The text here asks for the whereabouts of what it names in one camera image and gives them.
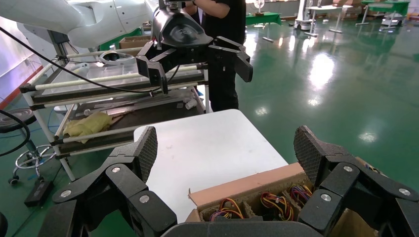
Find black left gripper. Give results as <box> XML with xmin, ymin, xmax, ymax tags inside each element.
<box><xmin>135</xmin><ymin>7</ymin><xmax>253</xmax><ymax>96</ymax></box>

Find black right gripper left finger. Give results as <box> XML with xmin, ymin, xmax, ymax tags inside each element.
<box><xmin>38</xmin><ymin>125</ymin><xmax>177</xmax><ymax>237</ymax></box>

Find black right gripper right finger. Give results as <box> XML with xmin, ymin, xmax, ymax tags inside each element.
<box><xmin>293</xmin><ymin>125</ymin><xmax>419</xmax><ymax>237</ymax></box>

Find silver power supply coloured wires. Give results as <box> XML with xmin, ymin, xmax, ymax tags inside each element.
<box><xmin>260</xmin><ymin>192</ymin><xmax>294</xmax><ymax>222</ymax></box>
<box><xmin>209</xmin><ymin>197</ymin><xmax>245</xmax><ymax>222</ymax></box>
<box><xmin>289</xmin><ymin>184</ymin><xmax>314</xmax><ymax>207</ymax></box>

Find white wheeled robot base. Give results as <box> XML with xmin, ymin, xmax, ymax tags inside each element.
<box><xmin>293</xmin><ymin>0</ymin><xmax>317</xmax><ymax>32</ymax></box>
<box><xmin>380</xmin><ymin>13</ymin><xmax>407</xmax><ymax>28</ymax></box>

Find bare person forearm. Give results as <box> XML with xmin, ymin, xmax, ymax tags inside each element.
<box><xmin>193</xmin><ymin>0</ymin><xmax>230</xmax><ymax>19</ymax></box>

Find person in black clothes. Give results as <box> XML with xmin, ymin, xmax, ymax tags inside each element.
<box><xmin>183</xmin><ymin>0</ymin><xmax>247</xmax><ymax>113</ymax></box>

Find small brown carton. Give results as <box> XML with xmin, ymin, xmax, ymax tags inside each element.
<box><xmin>118</xmin><ymin>35</ymin><xmax>152</xmax><ymax>50</ymax></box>

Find yellow cloth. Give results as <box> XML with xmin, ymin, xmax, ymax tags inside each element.
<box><xmin>63</xmin><ymin>112</ymin><xmax>114</xmax><ymax>144</ymax></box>

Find clear plastic compartment tray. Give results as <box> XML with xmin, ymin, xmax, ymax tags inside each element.
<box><xmin>42</xmin><ymin>62</ymin><xmax>204</xmax><ymax>95</ymax></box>

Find black power adapter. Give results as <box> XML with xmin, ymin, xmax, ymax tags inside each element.
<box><xmin>24</xmin><ymin>179</ymin><xmax>55</xmax><ymax>208</ymax></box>

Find brown cardboard divider box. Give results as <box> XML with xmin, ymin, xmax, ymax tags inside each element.
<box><xmin>185</xmin><ymin>156</ymin><xmax>391</xmax><ymax>237</ymax></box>

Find black stool chrome base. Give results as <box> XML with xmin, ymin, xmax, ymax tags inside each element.
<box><xmin>0</xmin><ymin>108</ymin><xmax>57</xmax><ymax>186</ymax></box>

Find white metal leg table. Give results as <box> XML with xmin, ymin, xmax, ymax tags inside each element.
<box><xmin>304</xmin><ymin>4</ymin><xmax>354</xmax><ymax>38</ymax></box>

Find stacked brown cartons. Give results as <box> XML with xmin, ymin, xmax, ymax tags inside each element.
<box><xmin>331</xmin><ymin>0</ymin><xmax>363</xmax><ymax>20</ymax></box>

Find white ring-shaped device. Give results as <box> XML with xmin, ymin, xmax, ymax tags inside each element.
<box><xmin>98</xmin><ymin>50</ymin><xmax>136</xmax><ymax>66</ymax></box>

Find cart with white tube frame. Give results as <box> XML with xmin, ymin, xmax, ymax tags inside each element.
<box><xmin>19</xmin><ymin>49</ymin><xmax>211</xmax><ymax>182</ymax></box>

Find thick black cable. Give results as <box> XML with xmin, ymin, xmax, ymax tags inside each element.
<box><xmin>0</xmin><ymin>109</ymin><xmax>31</xmax><ymax>158</ymax></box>

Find thin black cable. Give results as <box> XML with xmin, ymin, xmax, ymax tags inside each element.
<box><xmin>0</xmin><ymin>26</ymin><xmax>181</xmax><ymax>96</ymax></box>

